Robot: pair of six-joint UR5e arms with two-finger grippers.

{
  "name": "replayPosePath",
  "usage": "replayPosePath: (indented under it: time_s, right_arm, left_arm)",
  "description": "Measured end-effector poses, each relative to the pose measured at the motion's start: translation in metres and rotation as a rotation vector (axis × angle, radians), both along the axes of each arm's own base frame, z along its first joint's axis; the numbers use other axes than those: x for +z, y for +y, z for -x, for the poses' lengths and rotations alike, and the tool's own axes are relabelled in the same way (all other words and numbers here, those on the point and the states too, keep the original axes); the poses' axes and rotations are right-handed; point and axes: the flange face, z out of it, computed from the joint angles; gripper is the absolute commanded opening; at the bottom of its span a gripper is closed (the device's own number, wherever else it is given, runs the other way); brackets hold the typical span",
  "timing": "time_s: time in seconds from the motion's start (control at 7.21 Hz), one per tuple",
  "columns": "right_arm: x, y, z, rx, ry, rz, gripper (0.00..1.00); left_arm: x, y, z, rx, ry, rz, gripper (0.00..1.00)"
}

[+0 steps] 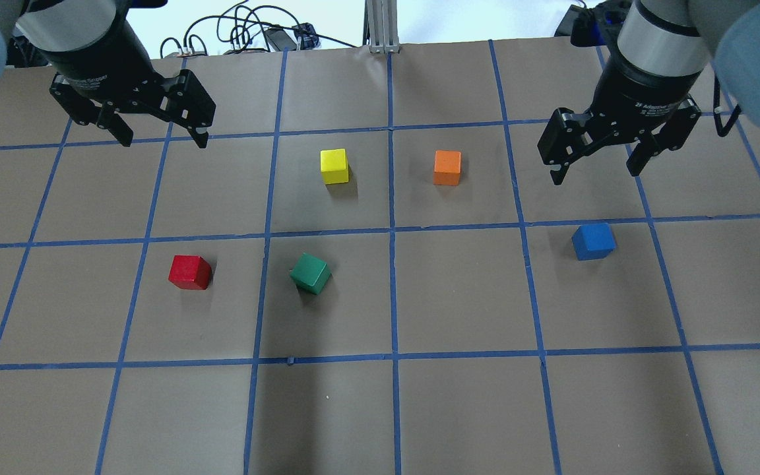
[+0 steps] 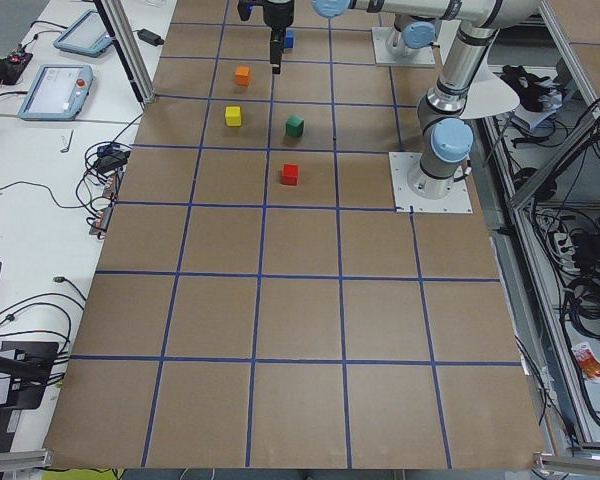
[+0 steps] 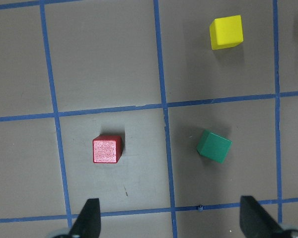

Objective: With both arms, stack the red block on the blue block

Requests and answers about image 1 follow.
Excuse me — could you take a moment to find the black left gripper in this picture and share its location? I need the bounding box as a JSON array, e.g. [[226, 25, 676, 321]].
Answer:
[[49, 19, 216, 148]]

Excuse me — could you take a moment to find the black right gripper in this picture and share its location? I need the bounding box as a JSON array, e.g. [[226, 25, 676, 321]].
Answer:
[[537, 63, 701, 185]]

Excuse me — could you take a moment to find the red wooden block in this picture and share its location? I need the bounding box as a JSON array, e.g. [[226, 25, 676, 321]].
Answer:
[[167, 255, 213, 291]]

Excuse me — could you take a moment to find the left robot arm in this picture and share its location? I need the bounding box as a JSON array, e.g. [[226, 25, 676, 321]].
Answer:
[[0, 1, 216, 148]]

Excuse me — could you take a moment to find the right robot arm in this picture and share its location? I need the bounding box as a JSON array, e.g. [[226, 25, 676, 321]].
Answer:
[[537, 1, 760, 185]]

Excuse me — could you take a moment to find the blue wooden block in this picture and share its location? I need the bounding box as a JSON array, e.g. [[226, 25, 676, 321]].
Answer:
[[572, 223, 616, 261]]

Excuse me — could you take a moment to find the orange wooden block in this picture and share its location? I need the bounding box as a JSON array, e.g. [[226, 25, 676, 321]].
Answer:
[[432, 150, 462, 186]]

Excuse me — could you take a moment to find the yellow wooden block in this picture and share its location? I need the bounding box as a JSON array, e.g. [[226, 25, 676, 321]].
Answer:
[[320, 148, 350, 185]]

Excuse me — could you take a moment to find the green wooden block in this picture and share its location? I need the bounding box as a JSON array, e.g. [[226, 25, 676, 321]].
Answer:
[[290, 253, 332, 295]]

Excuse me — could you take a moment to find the black power adapter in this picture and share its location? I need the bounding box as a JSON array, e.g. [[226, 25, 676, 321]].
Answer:
[[263, 26, 298, 51]]

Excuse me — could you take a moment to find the aluminium frame post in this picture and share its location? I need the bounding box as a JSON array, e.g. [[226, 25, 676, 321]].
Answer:
[[363, 1, 400, 54]]

